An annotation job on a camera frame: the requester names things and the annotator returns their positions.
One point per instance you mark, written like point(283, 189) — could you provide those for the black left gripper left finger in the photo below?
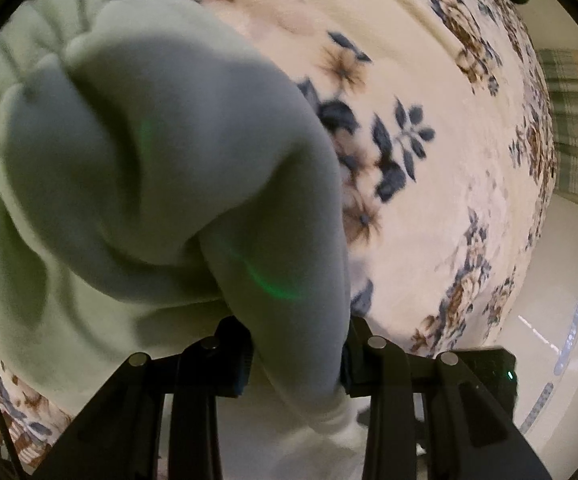
point(157, 418)

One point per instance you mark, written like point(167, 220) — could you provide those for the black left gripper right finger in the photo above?
point(416, 416)

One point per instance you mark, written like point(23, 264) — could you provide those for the light green fleece pants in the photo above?
point(164, 164)

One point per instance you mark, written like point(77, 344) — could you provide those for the floral bed blanket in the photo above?
point(442, 127)

